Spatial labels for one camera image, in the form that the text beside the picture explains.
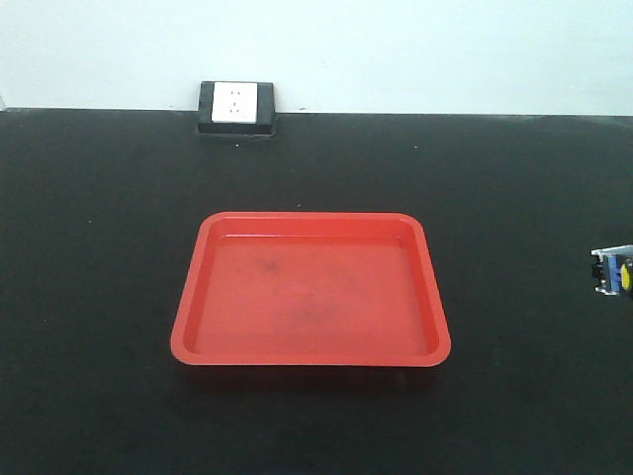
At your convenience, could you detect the yellow mushroom push button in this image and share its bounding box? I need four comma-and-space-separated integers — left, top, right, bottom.
590, 244, 633, 297

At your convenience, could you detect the black white power socket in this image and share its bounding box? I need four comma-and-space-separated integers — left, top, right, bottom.
197, 81, 277, 137

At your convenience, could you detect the red plastic tray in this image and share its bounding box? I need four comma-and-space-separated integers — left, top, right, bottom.
170, 212, 452, 368

